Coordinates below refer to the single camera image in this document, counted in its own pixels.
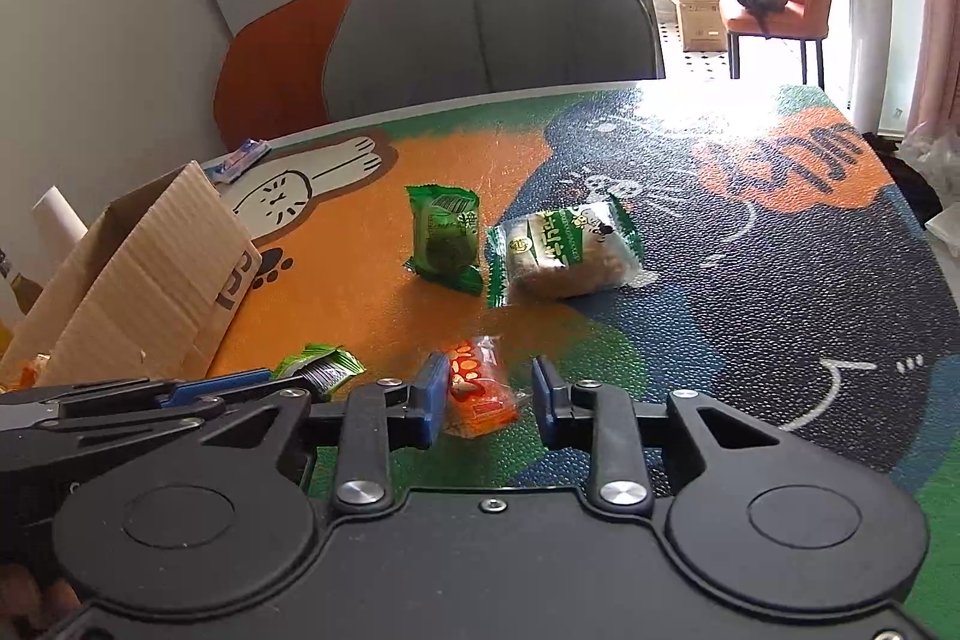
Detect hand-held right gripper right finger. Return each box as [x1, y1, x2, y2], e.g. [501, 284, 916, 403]
[531, 355, 890, 515]

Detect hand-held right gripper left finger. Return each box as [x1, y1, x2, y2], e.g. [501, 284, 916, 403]
[112, 351, 451, 512]

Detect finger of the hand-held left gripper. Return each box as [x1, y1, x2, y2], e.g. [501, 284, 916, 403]
[0, 368, 272, 414]
[0, 411, 226, 457]

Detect small orange snack packet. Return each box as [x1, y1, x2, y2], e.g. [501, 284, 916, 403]
[441, 335, 524, 440]

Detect small green snack packet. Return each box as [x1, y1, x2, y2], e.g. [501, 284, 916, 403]
[271, 344, 367, 402]

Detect brown cardboard box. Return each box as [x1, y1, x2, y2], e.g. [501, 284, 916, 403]
[0, 160, 263, 390]

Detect person's left hand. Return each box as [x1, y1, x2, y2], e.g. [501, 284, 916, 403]
[0, 561, 80, 638]

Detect clear green-edged rice cracker packet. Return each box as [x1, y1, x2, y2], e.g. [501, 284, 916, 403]
[486, 194, 645, 310]

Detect green round-cake snack packet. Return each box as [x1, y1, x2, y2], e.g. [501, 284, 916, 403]
[405, 184, 485, 298]

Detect white paper roll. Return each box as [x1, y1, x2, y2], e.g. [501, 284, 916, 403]
[32, 185, 92, 253]

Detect blue and pink tissue packet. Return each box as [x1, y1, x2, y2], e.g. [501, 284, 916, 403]
[202, 139, 272, 184]

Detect orange round-back chair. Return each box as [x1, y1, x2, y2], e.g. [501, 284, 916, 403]
[212, 0, 353, 151]

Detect grey upholstered chair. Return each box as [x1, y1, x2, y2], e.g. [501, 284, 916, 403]
[322, 0, 667, 124]

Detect dark cloth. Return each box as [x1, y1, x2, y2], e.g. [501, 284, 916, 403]
[861, 130, 944, 230]

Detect small cardboard carton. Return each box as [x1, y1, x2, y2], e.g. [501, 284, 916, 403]
[673, 0, 731, 53]

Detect white plastic bags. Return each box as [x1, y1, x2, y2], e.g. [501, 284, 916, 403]
[900, 130, 960, 253]

